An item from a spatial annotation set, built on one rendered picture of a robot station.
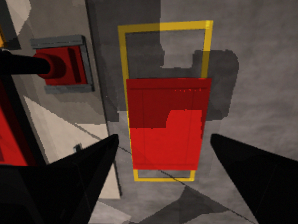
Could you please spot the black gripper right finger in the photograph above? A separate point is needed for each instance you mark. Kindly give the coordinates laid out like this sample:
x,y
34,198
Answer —
x,y
267,181

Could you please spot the yellow rectangular outline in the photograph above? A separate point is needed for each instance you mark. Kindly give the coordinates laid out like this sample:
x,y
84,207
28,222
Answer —
x,y
191,25

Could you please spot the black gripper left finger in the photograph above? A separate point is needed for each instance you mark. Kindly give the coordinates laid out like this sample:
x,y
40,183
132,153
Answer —
x,y
65,191

